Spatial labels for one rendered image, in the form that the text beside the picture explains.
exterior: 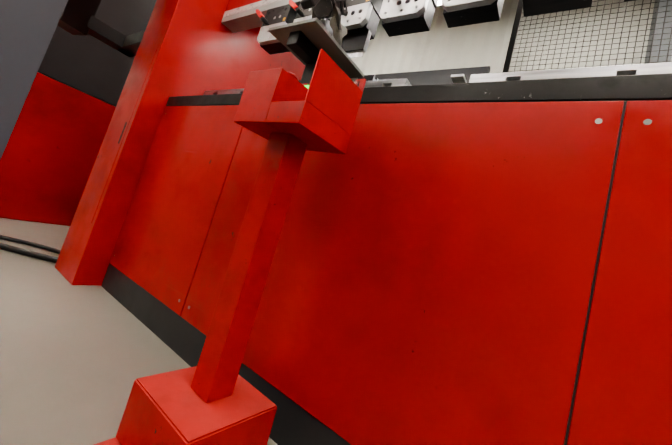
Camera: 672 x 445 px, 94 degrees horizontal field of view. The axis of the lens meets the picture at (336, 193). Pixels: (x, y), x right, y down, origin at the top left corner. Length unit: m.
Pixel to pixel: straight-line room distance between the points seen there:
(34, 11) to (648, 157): 0.78
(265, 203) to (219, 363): 0.31
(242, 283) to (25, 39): 0.47
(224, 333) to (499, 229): 0.55
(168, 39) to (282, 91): 1.09
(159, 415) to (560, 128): 0.86
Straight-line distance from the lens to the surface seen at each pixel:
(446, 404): 0.68
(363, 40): 1.18
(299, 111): 0.59
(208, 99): 1.38
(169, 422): 0.69
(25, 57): 0.40
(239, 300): 0.67
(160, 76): 1.68
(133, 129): 1.62
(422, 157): 0.71
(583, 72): 0.89
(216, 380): 0.72
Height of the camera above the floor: 0.49
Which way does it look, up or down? 7 degrees up
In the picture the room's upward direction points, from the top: 16 degrees clockwise
